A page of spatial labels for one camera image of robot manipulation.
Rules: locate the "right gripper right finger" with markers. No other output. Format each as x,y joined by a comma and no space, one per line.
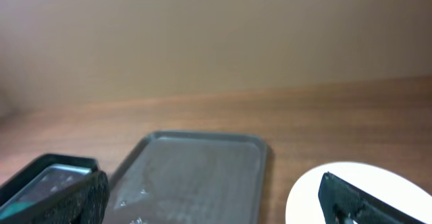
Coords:
341,202

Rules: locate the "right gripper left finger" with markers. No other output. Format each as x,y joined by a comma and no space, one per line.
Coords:
84,202

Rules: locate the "white plate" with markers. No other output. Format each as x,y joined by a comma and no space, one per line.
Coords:
303,202

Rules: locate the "green yellow sponge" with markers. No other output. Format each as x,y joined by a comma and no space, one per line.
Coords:
14,208

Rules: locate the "black water basin tray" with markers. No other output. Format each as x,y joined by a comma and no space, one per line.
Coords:
45,176

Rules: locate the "dark brown serving tray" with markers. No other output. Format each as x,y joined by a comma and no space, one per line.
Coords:
189,177

